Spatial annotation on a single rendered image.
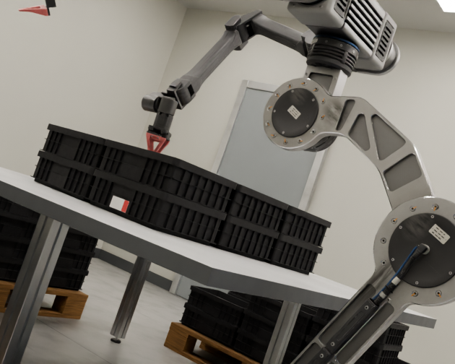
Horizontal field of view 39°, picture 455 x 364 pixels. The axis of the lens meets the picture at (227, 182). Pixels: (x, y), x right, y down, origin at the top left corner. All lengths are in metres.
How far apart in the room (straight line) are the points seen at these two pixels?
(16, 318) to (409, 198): 1.04
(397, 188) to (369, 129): 0.17
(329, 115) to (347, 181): 3.64
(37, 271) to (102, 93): 4.62
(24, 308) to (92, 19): 4.59
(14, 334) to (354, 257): 3.71
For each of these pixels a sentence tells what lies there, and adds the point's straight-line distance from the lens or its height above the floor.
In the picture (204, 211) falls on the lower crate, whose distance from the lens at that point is 2.06.
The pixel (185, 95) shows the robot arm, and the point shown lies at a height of 1.15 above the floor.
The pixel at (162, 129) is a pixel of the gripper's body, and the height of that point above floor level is 1.01.
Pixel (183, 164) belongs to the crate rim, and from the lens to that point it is 1.96.
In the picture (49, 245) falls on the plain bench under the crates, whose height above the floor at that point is 0.58.
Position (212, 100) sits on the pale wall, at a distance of 6.28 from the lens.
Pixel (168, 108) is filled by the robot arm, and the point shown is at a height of 1.09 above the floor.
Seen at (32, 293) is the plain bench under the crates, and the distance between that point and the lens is 1.78.
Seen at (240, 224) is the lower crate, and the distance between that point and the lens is 2.19.
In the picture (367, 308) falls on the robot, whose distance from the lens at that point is 1.48.
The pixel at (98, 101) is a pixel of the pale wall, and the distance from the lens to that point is 6.27.
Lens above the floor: 0.80
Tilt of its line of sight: 3 degrees up
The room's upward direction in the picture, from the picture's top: 19 degrees clockwise
